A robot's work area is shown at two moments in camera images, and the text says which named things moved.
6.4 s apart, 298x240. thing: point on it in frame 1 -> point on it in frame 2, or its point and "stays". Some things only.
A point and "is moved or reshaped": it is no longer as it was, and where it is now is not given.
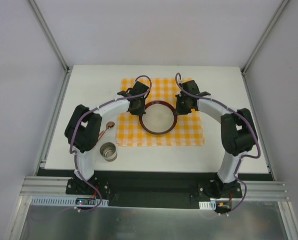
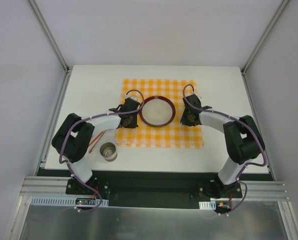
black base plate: [153, 188] stays
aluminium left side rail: [42, 164] stays
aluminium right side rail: [258, 124] stays
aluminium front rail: [261, 190] stays
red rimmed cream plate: [159, 118] is moved or reshaped
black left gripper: [136, 107] -> [130, 120]
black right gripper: [182, 106] -> [190, 118]
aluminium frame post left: [49, 33] stays
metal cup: [108, 151] stays
